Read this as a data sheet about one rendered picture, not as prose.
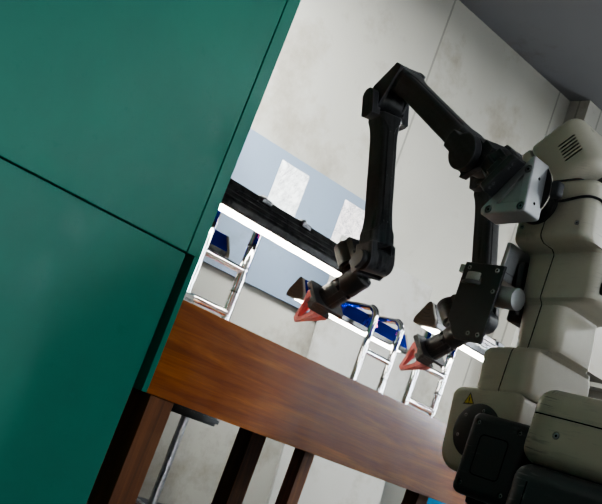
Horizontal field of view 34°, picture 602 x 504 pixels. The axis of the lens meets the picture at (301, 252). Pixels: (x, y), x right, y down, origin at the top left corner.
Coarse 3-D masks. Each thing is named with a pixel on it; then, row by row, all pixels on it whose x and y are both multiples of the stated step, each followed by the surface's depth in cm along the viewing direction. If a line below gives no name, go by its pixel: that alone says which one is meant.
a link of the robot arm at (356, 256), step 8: (344, 240) 220; (352, 240) 219; (336, 248) 221; (344, 248) 219; (352, 248) 218; (336, 256) 220; (344, 256) 218; (352, 256) 212; (360, 256) 209; (344, 264) 218; (352, 264) 212; (360, 264) 210; (352, 272) 211; (360, 272) 212
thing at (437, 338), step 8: (416, 336) 240; (432, 336) 240; (440, 336) 238; (424, 344) 240; (432, 344) 239; (440, 344) 237; (424, 352) 237; (432, 352) 239; (440, 352) 238; (448, 352) 238; (432, 360) 239; (440, 360) 242
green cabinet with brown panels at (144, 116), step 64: (0, 0) 147; (64, 0) 155; (128, 0) 163; (192, 0) 172; (256, 0) 181; (0, 64) 149; (64, 64) 156; (128, 64) 164; (192, 64) 173; (256, 64) 183; (0, 128) 150; (64, 128) 157; (128, 128) 165; (192, 128) 175; (128, 192) 167; (192, 192) 176
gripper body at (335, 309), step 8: (312, 280) 219; (336, 280) 218; (312, 288) 217; (320, 288) 219; (328, 288) 217; (336, 288) 216; (320, 296) 218; (328, 296) 217; (336, 296) 216; (344, 296) 217; (312, 304) 215; (320, 304) 216; (328, 304) 217; (336, 304) 218; (336, 312) 220
